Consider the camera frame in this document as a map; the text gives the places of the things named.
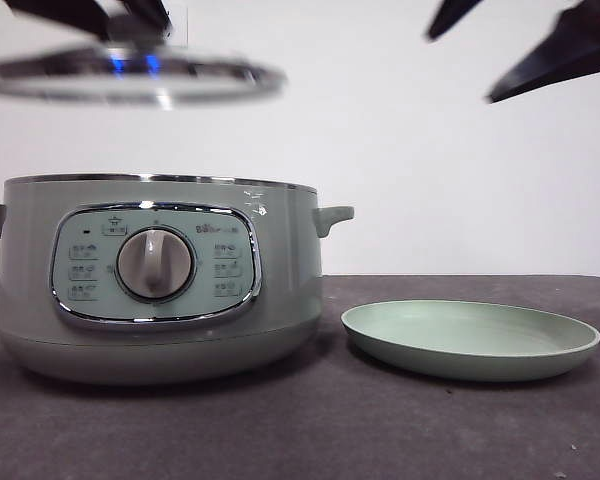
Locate pale green electric steamer pot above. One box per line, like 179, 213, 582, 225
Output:
0, 173, 355, 386

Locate white wall socket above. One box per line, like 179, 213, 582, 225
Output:
167, 4, 190, 49

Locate glass lid with green knob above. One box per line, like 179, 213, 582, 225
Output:
0, 14, 289, 111

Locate pale green round plate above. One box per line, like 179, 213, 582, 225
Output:
340, 298, 600, 384

